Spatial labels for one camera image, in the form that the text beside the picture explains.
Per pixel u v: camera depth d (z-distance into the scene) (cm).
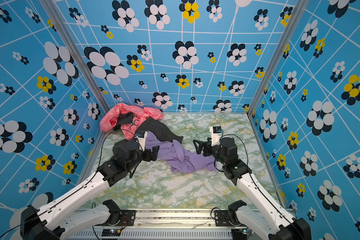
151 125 102
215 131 64
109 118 108
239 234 70
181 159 87
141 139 65
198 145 67
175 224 72
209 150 67
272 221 40
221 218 72
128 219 73
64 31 76
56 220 41
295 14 70
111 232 72
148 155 68
